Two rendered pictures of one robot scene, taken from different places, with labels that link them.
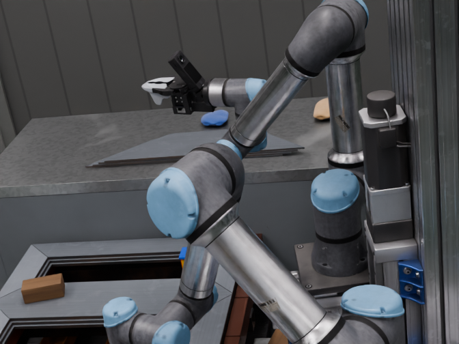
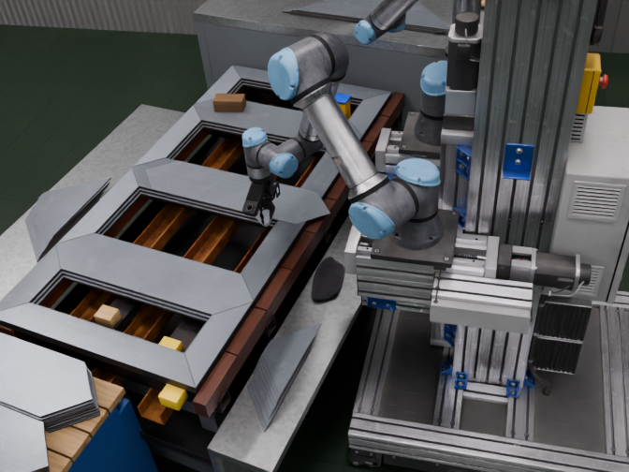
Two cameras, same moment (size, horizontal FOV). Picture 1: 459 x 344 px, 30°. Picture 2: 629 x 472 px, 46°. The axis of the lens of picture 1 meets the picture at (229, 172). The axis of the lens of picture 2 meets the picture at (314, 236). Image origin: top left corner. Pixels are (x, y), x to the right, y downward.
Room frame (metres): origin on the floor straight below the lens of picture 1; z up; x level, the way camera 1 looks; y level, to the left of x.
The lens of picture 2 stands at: (-0.21, -0.37, 2.46)
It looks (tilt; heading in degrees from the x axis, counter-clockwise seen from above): 42 degrees down; 16
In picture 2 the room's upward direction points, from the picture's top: 6 degrees counter-clockwise
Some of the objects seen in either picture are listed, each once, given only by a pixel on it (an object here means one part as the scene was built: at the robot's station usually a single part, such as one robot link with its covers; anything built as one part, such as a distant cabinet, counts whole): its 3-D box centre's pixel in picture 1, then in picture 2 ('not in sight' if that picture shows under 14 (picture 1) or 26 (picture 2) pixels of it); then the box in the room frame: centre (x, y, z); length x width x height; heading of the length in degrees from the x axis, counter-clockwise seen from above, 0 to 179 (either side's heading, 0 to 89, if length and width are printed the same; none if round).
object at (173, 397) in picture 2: not in sight; (173, 396); (0.87, 0.37, 0.79); 0.06 x 0.05 x 0.04; 78
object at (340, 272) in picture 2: not in sight; (329, 278); (1.47, 0.06, 0.70); 0.20 x 0.10 x 0.03; 0
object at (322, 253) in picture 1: (339, 244); (437, 119); (1.85, -0.25, 1.09); 0.15 x 0.15 x 0.10
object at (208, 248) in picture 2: not in sight; (229, 218); (1.71, 0.48, 0.70); 1.66 x 0.08 x 0.05; 168
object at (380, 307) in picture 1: (371, 323); (416, 186); (1.35, -0.23, 1.20); 0.13 x 0.12 x 0.14; 145
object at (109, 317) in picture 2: not in sight; (108, 317); (1.12, 0.68, 0.79); 0.06 x 0.05 x 0.04; 78
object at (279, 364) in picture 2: not in sight; (276, 369); (1.07, 0.14, 0.70); 0.39 x 0.12 x 0.04; 168
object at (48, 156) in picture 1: (176, 144); (358, 5); (2.78, 0.17, 1.03); 1.30 x 0.60 x 0.04; 78
